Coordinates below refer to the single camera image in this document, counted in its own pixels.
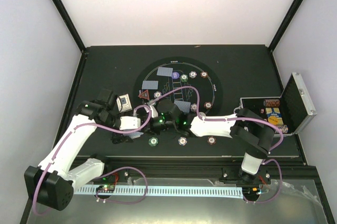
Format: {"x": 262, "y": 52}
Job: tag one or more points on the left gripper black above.
{"x": 119, "y": 138}

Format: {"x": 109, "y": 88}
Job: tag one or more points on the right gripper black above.
{"x": 157, "y": 132}

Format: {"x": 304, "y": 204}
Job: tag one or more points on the dealt card bottom player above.
{"x": 184, "y": 106}

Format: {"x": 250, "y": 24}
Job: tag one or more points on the dealt card player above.
{"x": 150, "y": 84}
{"x": 184, "y": 106}
{"x": 164, "y": 71}

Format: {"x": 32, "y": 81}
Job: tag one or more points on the green chip stack source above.
{"x": 153, "y": 141}

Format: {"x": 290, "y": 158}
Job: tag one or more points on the red triangular button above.
{"x": 144, "y": 95}

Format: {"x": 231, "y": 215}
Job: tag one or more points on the brown chips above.
{"x": 204, "y": 74}
{"x": 208, "y": 105}

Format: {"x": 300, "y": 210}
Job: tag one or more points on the purple round button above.
{"x": 175, "y": 75}

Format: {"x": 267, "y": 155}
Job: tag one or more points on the green chips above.
{"x": 184, "y": 78}

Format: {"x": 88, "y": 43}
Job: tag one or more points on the dealt card top player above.
{"x": 164, "y": 71}

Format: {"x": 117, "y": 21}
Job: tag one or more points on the brown orange chip stack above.
{"x": 211, "y": 140}

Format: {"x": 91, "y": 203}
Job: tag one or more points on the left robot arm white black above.
{"x": 53, "y": 182}

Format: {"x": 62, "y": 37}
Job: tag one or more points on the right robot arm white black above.
{"x": 254, "y": 133}

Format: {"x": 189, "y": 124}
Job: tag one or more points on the white card box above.
{"x": 124, "y": 103}

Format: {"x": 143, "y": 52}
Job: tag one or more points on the round black poker mat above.
{"x": 196, "y": 90}

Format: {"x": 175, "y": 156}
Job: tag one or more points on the left circuit board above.
{"x": 105, "y": 189}

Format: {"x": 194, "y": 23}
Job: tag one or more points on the circuit board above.
{"x": 257, "y": 190}
{"x": 105, "y": 189}

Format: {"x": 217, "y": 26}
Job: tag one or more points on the light blue slotted strip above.
{"x": 166, "y": 191}

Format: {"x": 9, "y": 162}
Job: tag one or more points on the brown chip row in case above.
{"x": 272, "y": 102}

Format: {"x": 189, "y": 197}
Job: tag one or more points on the boxed card deck in case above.
{"x": 274, "y": 116}

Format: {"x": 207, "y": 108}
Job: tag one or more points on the right circuit board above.
{"x": 257, "y": 190}

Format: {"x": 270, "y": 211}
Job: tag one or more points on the purple chip row in case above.
{"x": 283, "y": 128}

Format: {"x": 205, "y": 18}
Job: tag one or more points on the aluminium poker case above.
{"x": 296, "y": 107}

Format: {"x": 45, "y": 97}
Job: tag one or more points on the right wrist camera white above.
{"x": 153, "y": 110}

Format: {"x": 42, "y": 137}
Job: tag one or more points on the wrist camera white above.
{"x": 153, "y": 110}
{"x": 129, "y": 123}

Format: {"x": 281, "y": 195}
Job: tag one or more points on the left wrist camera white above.
{"x": 129, "y": 123}

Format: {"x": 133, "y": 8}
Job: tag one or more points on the black aluminium rail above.
{"x": 175, "y": 167}

